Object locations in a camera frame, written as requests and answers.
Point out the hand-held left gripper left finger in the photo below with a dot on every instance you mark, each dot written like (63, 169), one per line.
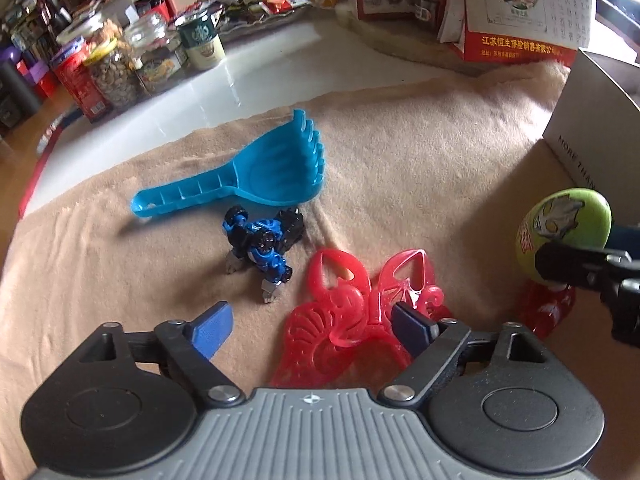
(215, 330)

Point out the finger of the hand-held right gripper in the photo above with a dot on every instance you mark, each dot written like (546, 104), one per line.
(570, 265)
(625, 239)

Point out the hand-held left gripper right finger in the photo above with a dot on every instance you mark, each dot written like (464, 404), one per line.
(412, 327)

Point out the green toy egg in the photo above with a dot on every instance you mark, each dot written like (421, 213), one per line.
(560, 215)

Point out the red toy chili pepper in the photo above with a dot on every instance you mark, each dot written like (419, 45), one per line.
(545, 310)

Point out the pink plastic butterfly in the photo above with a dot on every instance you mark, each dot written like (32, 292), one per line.
(340, 310)

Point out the white cardboard box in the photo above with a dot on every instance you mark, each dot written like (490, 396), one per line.
(575, 110)

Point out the blue toy rake scoop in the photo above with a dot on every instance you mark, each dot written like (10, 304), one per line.
(270, 170)

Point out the blue toy robot car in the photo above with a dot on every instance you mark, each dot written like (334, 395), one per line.
(260, 250)

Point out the beige cloth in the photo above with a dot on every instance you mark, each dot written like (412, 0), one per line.
(425, 160)

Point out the red desk calendar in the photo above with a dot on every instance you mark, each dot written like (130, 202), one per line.
(500, 10)

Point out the seed jar with yellow lid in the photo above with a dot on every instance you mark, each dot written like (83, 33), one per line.
(117, 80)

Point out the glass jar with silver lid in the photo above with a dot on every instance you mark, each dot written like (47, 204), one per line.
(155, 65)

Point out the red can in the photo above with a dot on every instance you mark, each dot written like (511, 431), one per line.
(82, 85)

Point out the green and white can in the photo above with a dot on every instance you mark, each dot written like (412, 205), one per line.
(202, 45)

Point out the round wooden board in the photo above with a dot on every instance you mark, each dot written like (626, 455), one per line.
(390, 40)

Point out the black rolled mat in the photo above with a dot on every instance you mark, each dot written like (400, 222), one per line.
(17, 95)

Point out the pile of snack packets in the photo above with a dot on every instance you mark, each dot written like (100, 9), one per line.
(250, 5)

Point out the large glass jar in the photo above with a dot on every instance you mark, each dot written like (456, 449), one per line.
(87, 27)

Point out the cluttered bookshelf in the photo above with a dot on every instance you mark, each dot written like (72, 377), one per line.
(30, 15)

